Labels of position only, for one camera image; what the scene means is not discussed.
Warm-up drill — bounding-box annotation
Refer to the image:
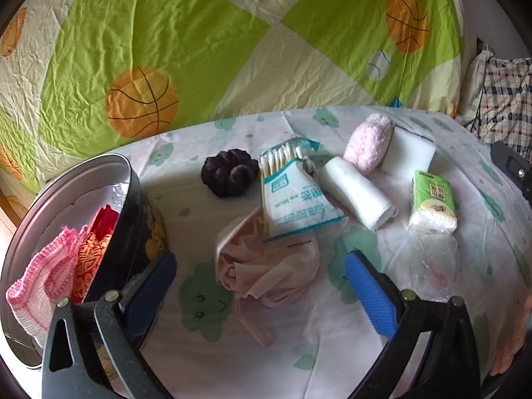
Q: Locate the cotton swab packet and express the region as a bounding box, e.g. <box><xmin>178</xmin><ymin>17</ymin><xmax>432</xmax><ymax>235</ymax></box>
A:
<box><xmin>258</xmin><ymin>136</ymin><xmax>349</xmax><ymax>242</ymax></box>

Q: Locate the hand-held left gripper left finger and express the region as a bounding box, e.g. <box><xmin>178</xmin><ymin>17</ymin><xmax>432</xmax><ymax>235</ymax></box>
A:
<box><xmin>42</xmin><ymin>250</ymin><xmax>177</xmax><ymax>399</ymax></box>

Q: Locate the white pillow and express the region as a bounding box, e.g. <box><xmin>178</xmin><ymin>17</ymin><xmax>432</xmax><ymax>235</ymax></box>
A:
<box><xmin>456</xmin><ymin>47</ymin><xmax>496</xmax><ymax>124</ymax></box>

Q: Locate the plaid cloth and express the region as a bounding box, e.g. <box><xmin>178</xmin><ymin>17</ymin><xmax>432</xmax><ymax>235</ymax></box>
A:
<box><xmin>465</xmin><ymin>55</ymin><xmax>532</xmax><ymax>165</ymax></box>

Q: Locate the pink fluffy sock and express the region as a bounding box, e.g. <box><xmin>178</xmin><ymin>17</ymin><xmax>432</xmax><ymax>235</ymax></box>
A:
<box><xmin>343</xmin><ymin>113</ymin><xmax>394</xmax><ymax>175</ymax></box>

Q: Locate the green tissue pack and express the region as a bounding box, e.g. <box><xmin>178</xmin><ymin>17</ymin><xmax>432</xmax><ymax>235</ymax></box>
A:
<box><xmin>408</xmin><ymin>170</ymin><xmax>459</xmax><ymax>233</ymax></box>

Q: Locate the clear plastic bag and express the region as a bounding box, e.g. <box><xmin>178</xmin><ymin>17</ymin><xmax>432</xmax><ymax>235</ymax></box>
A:
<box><xmin>395</xmin><ymin>229</ymin><xmax>460</xmax><ymax>301</ymax></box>

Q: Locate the beige thin cloth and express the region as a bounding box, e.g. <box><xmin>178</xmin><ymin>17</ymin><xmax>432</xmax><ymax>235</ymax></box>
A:
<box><xmin>214</xmin><ymin>205</ymin><xmax>321</xmax><ymax>346</ymax></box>

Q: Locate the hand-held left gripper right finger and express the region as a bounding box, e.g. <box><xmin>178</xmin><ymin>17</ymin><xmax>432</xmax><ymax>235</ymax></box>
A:
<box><xmin>345</xmin><ymin>250</ymin><xmax>485</xmax><ymax>399</ymax></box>

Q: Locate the dark purple scrunchie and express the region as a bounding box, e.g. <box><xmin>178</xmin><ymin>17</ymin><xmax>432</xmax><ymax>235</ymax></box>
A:
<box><xmin>201</xmin><ymin>149</ymin><xmax>259</xmax><ymax>197</ymax></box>

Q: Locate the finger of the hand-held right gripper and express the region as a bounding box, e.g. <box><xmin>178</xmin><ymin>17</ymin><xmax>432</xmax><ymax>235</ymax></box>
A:
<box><xmin>489</xmin><ymin>141</ymin><xmax>532</xmax><ymax>202</ymax></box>

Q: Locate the white sponge block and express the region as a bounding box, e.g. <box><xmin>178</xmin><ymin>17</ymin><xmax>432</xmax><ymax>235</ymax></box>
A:
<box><xmin>381</xmin><ymin>127</ymin><xmax>437</xmax><ymax>176</ymax></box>

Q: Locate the white gauze towel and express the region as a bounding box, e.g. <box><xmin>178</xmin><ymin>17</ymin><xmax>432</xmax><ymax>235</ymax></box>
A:
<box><xmin>318</xmin><ymin>157</ymin><xmax>397</xmax><ymax>231</ymax></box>

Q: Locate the red orange patterned cloth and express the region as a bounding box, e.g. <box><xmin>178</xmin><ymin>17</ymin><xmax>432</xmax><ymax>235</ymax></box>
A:
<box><xmin>70</xmin><ymin>204</ymin><xmax>122</xmax><ymax>303</ymax></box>

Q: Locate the basketball print bed sheet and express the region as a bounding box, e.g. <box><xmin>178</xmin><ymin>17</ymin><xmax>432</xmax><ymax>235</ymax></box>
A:
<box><xmin>0</xmin><ymin>0</ymin><xmax>466</xmax><ymax>213</ymax></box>

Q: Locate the pink white knitted dishcloth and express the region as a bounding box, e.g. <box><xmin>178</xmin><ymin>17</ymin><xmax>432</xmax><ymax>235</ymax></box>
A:
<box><xmin>6</xmin><ymin>225</ymin><xmax>84</xmax><ymax>347</ymax></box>

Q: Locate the round black metal tin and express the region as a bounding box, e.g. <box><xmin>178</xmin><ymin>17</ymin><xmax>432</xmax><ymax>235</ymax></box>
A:
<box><xmin>0</xmin><ymin>154</ymin><xmax>169</xmax><ymax>387</ymax></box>

